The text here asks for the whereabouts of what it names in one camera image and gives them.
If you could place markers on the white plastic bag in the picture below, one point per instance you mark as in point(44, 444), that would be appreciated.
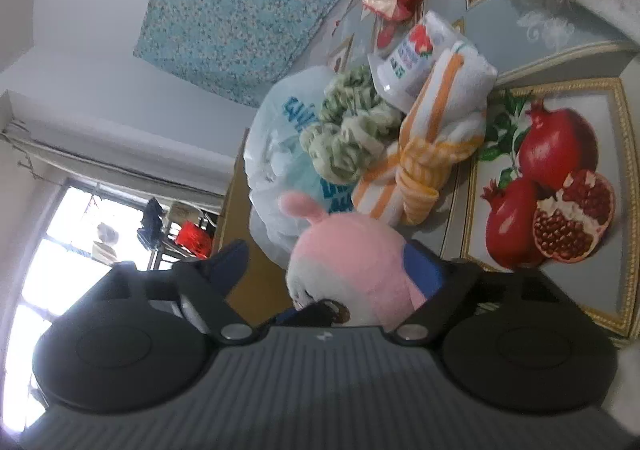
point(280, 165)

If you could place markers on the green scrunched cloth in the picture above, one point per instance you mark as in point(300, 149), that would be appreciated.
point(350, 130)

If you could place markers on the red bag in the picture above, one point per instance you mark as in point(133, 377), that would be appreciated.
point(192, 237)

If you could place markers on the orange striped towel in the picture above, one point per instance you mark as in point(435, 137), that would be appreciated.
point(440, 130)

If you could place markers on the white pack with red fruit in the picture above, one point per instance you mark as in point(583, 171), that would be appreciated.
point(415, 55)

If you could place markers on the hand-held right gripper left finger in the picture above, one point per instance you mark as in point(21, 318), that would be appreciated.
point(229, 261)

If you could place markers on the pink plush toy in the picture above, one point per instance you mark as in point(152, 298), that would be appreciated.
point(350, 260)

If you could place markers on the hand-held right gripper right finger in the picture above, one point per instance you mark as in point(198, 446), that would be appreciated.
point(425, 271)

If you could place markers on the brown cardboard box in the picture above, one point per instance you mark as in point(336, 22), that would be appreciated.
point(250, 275)

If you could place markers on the teal floral cloth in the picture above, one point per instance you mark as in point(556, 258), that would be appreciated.
point(235, 10)

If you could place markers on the fruit print tablecloth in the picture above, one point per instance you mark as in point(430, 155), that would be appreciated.
point(550, 45)

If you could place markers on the dark blue hanging clothing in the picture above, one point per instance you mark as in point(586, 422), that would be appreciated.
point(150, 220)

